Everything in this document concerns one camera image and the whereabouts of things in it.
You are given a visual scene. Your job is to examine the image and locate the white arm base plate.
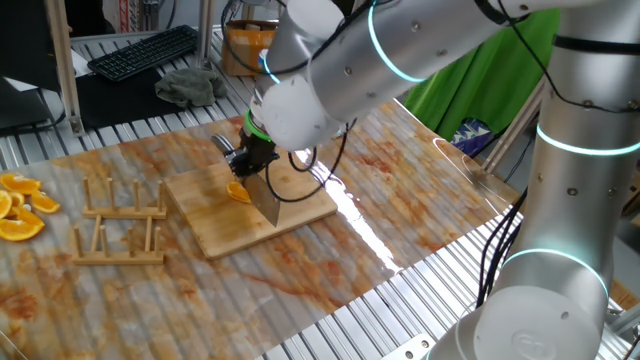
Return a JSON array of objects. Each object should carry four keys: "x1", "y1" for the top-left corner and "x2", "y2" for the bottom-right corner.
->
[{"x1": 382, "y1": 333, "x2": 437, "y2": 360}]

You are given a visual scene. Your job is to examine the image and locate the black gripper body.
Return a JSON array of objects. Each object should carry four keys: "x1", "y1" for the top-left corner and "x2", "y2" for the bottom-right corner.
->
[{"x1": 238, "y1": 129, "x2": 280, "y2": 169}]

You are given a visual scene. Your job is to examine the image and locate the aluminium frame post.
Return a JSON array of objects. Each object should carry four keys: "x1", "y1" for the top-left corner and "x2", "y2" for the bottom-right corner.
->
[
  {"x1": 482, "y1": 74, "x2": 546, "y2": 174},
  {"x1": 44, "y1": 0, "x2": 87, "y2": 137},
  {"x1": 193, "y1": 0, "x2": 217, "y2": 69}
]

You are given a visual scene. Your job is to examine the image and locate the black desk mat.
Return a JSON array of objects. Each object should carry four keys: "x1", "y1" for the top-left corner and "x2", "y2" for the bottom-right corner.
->
[{"x1": 74, "y1": 69, "x2": 189, "y2": 129}]

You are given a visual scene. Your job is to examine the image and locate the black computer keyboard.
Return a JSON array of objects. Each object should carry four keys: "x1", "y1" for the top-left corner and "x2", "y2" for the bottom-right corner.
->
[{"x1": 86, "y1": 24, "x2": 199, "y2": 83}]

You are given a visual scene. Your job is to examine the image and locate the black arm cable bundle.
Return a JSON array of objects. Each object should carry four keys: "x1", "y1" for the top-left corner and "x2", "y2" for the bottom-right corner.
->
[{"x1": 473, "y1": 0, "x2": 640, "y2": 309}]

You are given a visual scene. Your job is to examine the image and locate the marble pattern plastic mat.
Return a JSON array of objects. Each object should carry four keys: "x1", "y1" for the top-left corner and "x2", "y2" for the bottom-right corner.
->
[{"x1": 0, "y1": 84, "x2": 521, "y2": 360}]

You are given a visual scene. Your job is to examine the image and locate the short black cable loop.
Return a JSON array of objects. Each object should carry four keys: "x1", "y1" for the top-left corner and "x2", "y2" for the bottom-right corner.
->
[{"x1": 287, "y1": 146, "x2": 319, "y2": 174}]

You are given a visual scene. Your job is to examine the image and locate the blue patterned bag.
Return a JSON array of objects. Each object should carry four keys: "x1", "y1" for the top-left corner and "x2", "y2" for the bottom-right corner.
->
[{"x1": 449, "y1": 118, "x2": 494, "y2": 157}]

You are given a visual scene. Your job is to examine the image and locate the steel cleaver knife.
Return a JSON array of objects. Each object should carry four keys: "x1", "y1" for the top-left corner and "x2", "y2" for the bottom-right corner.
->
[{"x1": 210, "y1": 133, "x2": 281, "y2": 228}]

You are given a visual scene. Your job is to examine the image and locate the red white patterned box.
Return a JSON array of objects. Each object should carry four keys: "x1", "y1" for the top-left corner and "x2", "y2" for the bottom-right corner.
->
[{"x1": 117, "y1": 0, "x2": 132, "y2": 32}]

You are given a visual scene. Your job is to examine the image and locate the taped brown cardboard box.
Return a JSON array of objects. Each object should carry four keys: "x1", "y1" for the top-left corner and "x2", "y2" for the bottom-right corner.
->
[{"x1": 221, "y1": 19, "x2": 279, "y2": 77}]

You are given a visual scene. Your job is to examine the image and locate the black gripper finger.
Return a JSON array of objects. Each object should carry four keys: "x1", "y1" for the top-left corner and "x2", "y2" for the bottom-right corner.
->
[
  {"x1": 228, "y1": 152, "x2": 259, "y2": 179},
  {"x1": 257, "y1": 153, "x2": 279, "y2": 174}
]

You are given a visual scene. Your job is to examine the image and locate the dark grey flat base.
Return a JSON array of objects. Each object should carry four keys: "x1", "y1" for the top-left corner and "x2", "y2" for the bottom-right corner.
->
[{"x1": 0, "y1": 77, "x2": 54, "y2": 132}]

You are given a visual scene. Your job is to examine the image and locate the wooden peg rack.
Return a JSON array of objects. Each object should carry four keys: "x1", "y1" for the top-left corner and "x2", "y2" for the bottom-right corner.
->
[{"x1": 71, "y1": 177, "x2": 168, "y2": 266}]

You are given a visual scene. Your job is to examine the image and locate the green hanging cloth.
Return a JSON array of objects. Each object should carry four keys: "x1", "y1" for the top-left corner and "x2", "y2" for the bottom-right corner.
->
[{"x1": 403, "y1": 8, "x2": 561, "y2": 141}]

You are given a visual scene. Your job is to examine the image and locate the black monitor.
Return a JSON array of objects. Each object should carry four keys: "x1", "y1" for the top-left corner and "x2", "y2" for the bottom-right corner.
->
[{"x1": 0, "y1": 0, "x2": 64, "y2": 94}]

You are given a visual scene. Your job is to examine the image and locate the grey crumpled cloth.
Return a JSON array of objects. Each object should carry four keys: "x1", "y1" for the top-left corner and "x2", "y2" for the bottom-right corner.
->
[{"x1": 154, "y1": 67, "x2": 229, "y2": 109}]

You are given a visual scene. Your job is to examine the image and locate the cut orange piece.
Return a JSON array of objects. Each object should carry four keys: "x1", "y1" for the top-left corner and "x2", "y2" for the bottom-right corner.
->
[{"x1": 226, "y1": 180, "x2": 253, "y2": 205}]

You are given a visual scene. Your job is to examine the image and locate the wooden cutting board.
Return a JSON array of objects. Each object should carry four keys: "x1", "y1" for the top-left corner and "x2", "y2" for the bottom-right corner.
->
[{"x1": 163, "y1": 148, "x2": 339, "y2": 261}]

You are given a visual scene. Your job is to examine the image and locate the long black gripper cable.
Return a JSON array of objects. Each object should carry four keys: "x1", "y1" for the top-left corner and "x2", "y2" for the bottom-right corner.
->
[{"x1": 264, "y1": 118, "x2": 357, "y2": 204}]

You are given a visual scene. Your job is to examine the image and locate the white paper sheet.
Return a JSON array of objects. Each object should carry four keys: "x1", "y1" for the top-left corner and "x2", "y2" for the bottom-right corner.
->
[{"x1": 2, "y1": 47, "x2": 97, "y2": 94}]

